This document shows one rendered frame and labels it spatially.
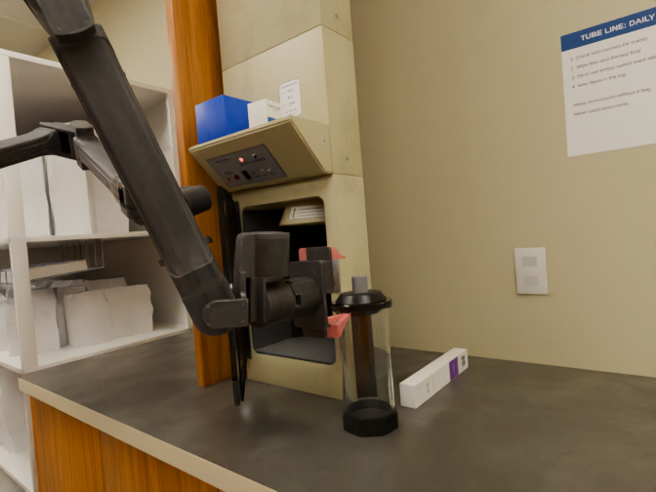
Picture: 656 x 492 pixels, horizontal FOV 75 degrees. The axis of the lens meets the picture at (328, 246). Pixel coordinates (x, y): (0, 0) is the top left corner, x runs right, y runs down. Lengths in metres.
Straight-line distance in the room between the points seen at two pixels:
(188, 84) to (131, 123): 0.63
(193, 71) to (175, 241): 0.71
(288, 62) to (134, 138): 0.53
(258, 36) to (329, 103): 0.27
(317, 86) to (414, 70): 0.45
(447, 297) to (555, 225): 0.33
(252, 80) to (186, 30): 0.23
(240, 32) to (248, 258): 0.70
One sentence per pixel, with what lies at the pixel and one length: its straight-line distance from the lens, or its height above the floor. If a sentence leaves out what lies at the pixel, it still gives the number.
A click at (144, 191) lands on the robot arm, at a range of 0.54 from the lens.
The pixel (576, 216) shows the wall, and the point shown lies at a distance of 1.14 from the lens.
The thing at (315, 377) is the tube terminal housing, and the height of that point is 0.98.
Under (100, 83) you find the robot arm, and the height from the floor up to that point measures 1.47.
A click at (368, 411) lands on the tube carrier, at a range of 0.78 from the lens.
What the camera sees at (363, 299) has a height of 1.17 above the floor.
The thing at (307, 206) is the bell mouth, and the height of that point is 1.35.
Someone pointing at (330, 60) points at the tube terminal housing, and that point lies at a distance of 0.96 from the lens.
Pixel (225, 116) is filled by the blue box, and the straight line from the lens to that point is 0.97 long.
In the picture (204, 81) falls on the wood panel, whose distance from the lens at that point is 1.19.
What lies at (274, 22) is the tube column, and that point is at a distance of 1.06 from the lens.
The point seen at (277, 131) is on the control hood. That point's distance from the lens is 0.84.
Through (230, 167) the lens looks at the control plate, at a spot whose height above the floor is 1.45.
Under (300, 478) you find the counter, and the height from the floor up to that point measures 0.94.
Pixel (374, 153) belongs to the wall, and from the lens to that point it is 1.34.
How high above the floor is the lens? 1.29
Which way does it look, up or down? 1 degrees down
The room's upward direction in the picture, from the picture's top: 4 degrees counter-clockwise
